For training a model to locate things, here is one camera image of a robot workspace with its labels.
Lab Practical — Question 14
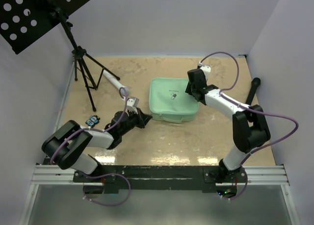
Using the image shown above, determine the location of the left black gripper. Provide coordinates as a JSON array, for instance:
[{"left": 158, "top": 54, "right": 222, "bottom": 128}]
[{"left": 120, "top": 107, "right": 152, "bottom": 136}]

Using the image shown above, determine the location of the mint green medicine case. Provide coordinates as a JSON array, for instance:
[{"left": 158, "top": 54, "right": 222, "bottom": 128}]
[{"left": 149, "top": 78, "right": 199, "bottom": 123}]

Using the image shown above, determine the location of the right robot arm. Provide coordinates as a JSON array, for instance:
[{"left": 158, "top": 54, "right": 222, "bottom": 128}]
[{"left": 185, "top": 66, "right": 270, "bottom": 182}]

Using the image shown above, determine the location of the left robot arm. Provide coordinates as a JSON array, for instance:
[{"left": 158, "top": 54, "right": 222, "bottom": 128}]
[{"left": 42, "top": 108, "right": 152, "bottom": 182}]

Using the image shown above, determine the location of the white microphone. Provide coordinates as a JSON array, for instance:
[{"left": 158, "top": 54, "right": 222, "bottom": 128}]
[{"left": 103, "top": 70, "right": 130, "bottom": 98}]

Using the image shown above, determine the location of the blue owl toy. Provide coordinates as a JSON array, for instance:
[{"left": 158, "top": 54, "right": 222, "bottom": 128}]
[{"left": 85, "top": 115, "right": 100, "bottom": 128}]

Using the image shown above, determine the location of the black microphone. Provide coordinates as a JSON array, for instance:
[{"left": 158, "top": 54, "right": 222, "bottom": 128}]
[{"left": 245, "top": 77, "right": 261, "bottom": 105}]

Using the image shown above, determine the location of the black perforated music stand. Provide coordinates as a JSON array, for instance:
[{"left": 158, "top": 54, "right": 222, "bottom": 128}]
[{"left": 0, "top": 0, "right": 108, "bottom": 112}]

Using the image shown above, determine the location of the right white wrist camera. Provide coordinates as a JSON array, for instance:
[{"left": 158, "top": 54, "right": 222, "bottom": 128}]
[{"left": 198, "top": 65, "right": 211, "bottom": 75}]

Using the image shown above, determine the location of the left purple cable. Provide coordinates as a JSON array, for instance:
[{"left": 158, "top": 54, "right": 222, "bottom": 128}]
[{"left": 50, "top": 86, "right": 132, "bottom": 206}]

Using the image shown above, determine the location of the purple cable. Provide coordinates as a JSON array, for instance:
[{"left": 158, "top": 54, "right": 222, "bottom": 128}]
[
  {"left": 200, "top": 52, "right": 299, "bottom": 201},
  {"left": 50, "top": 86, "right": 132, "bottom": 206}
]

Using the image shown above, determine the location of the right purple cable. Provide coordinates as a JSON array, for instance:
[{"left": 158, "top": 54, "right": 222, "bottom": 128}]
[{"left": 200, "top": 52, "right": 299, "bottom": 201}]

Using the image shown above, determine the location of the black base frame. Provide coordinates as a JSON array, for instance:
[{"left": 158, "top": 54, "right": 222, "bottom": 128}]
[{"left": 73, "top": 166, "right": 248, "bottom": 197}]

